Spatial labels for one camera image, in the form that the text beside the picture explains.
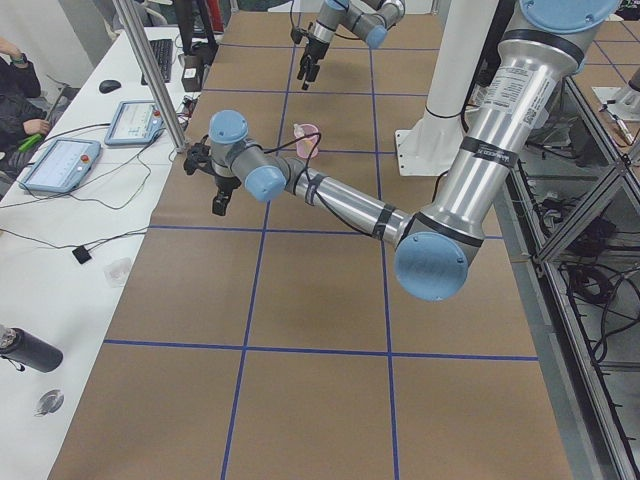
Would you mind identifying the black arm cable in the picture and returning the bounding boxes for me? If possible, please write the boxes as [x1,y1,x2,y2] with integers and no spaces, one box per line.
[259,132,351,234]
[289,0,314,44]

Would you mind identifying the black keyboard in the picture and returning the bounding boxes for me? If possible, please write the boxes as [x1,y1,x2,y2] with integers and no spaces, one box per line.
[149,39,174,83]

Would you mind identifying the aluminium frame post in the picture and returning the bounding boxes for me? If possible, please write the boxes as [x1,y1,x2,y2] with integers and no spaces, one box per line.
[113,0,187,153]

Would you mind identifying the far teach pendant tablet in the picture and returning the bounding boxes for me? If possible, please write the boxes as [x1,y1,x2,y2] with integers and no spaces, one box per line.
[104,100,164,147]

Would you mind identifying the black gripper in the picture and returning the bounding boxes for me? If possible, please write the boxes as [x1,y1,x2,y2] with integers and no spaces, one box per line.
[297,32,328,90]
[212,170,242,215]

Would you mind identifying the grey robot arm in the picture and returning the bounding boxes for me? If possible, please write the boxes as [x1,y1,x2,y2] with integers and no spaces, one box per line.
[290,0,405,90]
[209,1,617,301]

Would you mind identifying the black computer mouse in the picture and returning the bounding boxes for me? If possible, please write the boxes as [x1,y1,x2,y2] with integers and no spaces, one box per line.
[98,79,122,94]

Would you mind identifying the black cardboard box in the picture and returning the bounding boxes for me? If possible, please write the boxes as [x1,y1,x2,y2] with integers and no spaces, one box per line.
[180,54,204,93]

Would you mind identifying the near teach pendant tablet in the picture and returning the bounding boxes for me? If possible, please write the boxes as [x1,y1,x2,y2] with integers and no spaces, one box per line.
[18,138,102,193]

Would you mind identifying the small black puck device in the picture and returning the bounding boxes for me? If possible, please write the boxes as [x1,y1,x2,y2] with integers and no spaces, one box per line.
[72,245,92,265]

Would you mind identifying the teach pendant tablet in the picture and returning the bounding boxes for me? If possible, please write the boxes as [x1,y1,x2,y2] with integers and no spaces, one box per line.
[18,138,102,193]
[104,100,164,147]

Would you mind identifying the black water bottle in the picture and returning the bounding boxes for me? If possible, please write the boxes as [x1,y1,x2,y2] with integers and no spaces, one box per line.
[1,325,63,373]

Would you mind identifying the pink mesh pen holder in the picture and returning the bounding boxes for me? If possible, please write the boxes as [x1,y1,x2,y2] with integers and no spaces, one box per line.
[294,123,319,159]

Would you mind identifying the seated person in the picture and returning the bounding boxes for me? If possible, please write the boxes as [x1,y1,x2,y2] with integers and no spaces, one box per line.
[1,37,52,178]

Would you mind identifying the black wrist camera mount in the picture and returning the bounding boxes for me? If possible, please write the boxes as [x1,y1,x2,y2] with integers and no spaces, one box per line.
[183,134,214,175]

